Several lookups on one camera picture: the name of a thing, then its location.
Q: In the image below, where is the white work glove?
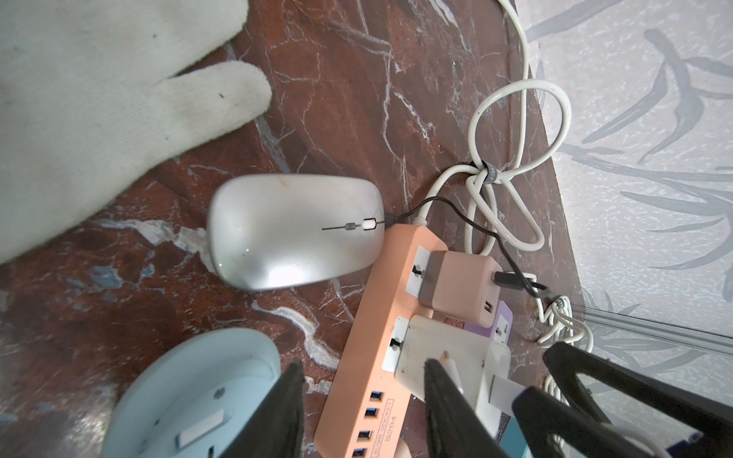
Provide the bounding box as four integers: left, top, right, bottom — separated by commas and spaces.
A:
1, 1, 272, 261

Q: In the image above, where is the orange power strip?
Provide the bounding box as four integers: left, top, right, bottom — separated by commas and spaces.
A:
314, 224, 447, 457

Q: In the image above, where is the purple power strip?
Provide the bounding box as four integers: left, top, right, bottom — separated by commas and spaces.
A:
464, 300, 513, 345

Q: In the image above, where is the light blue wireless mouse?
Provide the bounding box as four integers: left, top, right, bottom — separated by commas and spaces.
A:
101, 327, 281, 457

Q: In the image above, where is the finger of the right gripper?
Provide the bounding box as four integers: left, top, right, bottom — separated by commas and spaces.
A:
512, 387, 650, 457
543, 343, 732, 452

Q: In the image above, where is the white power cord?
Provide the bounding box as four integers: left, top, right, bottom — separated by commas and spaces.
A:
413, 0, 574, 257
534, 274, 597, 402

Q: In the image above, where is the black cable to grey mouse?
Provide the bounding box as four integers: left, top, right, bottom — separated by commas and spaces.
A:
384, 195, 559, 302

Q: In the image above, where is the white power cord left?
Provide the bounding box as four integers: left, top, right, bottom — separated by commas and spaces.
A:
413, 0, 574, 257

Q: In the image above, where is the white power cord right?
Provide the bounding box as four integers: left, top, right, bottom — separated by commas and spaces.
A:
534, 274, 597, 402

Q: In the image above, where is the grey wireless mouse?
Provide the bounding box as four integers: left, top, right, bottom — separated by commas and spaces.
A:
206, 174, 385, 291

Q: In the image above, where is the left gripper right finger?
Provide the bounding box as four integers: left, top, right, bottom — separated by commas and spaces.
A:
424, 359, 507, 457

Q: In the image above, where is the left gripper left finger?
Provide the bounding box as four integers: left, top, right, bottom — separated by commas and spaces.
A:
221, 360, 305, 457

